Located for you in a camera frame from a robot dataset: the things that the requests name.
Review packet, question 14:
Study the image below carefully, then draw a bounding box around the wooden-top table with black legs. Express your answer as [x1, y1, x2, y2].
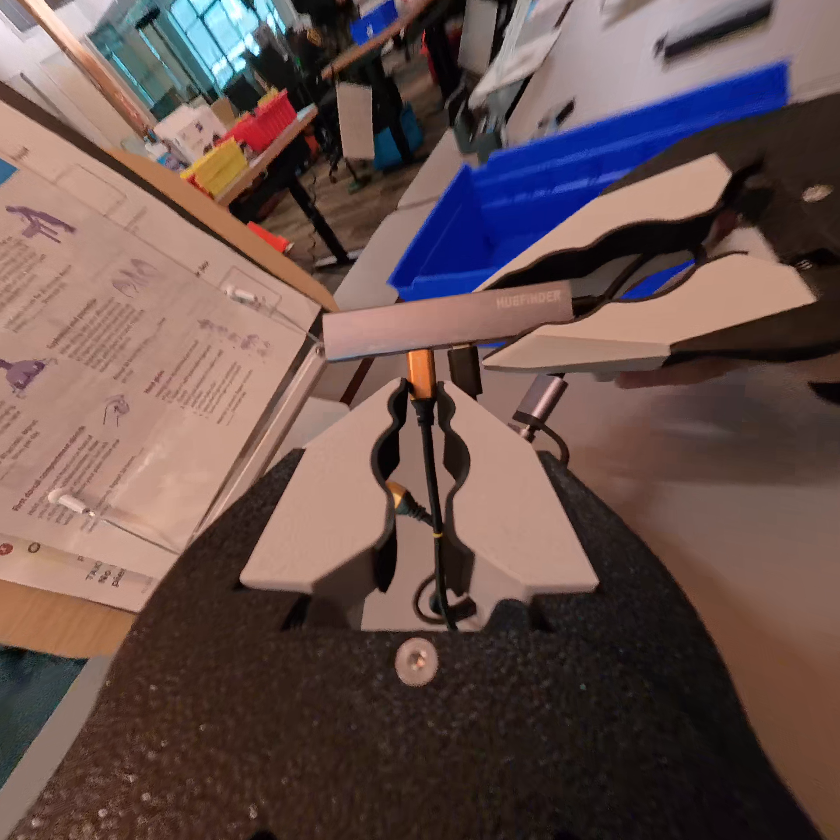
[217, 105, 361, 270]

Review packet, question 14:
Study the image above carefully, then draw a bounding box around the black cable with orange plug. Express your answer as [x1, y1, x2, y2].
[386, 350, 479, 632]

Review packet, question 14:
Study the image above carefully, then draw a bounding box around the black usb plug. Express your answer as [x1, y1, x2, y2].
[448, 344, 484, 399]

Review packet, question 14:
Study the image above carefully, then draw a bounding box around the printed instruction sheet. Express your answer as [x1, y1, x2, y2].
[0, 98, 322, 614]

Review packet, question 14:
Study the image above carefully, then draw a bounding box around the red plastic bin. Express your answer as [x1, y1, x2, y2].
[223, 88, 298, 153]

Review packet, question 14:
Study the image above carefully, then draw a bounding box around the yellow plastic bin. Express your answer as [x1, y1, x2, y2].
[180, 138, 248, 198]

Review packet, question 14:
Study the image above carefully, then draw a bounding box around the blue plastic bin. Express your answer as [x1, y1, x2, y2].
[387, 62, 791, 303]

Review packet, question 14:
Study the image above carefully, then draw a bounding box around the small blue bin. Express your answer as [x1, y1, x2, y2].
[351, 0, 399, 44]

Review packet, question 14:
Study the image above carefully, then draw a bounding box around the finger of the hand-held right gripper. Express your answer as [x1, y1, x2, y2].
[474, 154, 733, 293]
[482, 252, 818, 376]

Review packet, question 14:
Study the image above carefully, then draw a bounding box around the person's right hand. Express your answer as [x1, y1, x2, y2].
[613, 357, 816, 391]

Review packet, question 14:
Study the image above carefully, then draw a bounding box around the white cardboard box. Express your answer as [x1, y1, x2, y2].
[154, 105, 227, 163]

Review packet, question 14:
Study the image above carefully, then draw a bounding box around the clear acrylic cover plate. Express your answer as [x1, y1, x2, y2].
[46, 262, 329, 555]

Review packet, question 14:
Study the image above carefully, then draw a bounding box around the orange traffic cone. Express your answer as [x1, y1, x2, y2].
[248, 222, 291, 255]

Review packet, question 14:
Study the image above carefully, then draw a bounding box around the black bar device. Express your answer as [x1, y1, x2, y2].
[655, 0, 777, 65]

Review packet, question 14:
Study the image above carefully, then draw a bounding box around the wooden document board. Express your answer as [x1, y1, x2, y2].
[0, 79, 342, 660]

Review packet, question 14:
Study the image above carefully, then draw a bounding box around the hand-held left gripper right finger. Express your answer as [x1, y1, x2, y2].
[436, 379, 599, 632]

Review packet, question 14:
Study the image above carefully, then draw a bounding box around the white flat panel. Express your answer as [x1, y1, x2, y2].
[336, 82, 375, 162]

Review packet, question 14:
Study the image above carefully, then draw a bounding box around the long wooden-top table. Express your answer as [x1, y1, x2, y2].
[320, 0, 463, 83]

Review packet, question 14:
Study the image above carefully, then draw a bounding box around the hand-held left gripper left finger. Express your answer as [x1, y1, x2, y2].
[239, 377, 412, 632]

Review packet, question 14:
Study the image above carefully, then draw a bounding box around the grey usb hub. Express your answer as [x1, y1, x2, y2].
[322, 287, 575, 363]

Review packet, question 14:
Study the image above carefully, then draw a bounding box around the grey plug with cable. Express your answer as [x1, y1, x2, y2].
[511, 374, 571, 463]

